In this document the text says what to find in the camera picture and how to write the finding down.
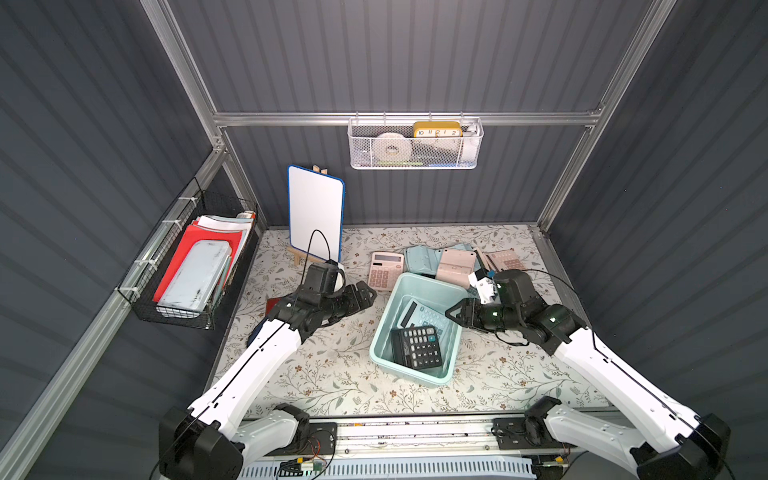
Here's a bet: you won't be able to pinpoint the mint green storage box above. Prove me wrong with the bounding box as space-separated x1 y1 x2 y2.
369 273 469 387

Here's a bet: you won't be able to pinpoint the black calculator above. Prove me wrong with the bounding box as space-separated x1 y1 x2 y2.
390 325 443 371

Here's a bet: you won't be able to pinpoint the teal calculator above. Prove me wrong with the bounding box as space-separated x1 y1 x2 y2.
395 297 461 342

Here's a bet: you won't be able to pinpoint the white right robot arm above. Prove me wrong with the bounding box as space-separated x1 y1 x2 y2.
445 269 731 479

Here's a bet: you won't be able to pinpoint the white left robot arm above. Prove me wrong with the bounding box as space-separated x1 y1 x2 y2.
156 260 377 479

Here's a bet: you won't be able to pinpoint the mint green calculator upside down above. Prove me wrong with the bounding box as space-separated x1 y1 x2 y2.
404 243 473 277

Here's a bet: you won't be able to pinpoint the small red notebook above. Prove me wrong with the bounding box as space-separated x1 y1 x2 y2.
265 297 282 318

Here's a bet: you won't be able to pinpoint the navy blue glasses case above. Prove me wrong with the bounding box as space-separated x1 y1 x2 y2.
246 319 266 347

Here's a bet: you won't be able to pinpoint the white papers in basket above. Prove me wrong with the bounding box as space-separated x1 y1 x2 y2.
192 210 257 276

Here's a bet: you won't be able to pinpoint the light grey pencil case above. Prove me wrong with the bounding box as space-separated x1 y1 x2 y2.
156 240 231 319

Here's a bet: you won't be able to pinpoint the red folder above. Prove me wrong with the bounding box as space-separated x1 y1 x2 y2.
152 216 251 311

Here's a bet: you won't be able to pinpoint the white tape roll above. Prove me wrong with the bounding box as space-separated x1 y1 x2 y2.
372 132 412 162

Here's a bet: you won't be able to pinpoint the yellow clock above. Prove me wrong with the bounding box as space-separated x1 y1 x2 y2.
413 121 463 138

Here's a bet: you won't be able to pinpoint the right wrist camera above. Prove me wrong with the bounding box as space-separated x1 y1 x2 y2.
468 268 497 305

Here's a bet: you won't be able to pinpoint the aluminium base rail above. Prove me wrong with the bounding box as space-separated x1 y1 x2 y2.
161 410 631 480

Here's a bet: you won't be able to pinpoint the black wire side basket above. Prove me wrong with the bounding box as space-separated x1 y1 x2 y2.
117 179 259 330

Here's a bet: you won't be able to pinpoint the white wire wall basket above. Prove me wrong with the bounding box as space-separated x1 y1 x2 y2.
347 115 485 170

